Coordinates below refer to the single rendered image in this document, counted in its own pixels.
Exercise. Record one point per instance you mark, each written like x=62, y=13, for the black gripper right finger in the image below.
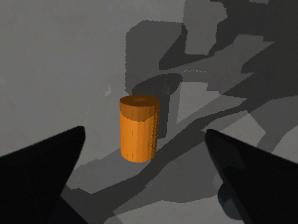
x=263, y=186

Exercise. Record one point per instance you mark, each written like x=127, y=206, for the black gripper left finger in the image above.
x=33, y=178

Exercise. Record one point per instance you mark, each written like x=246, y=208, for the orange knob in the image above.
x=139, y=121

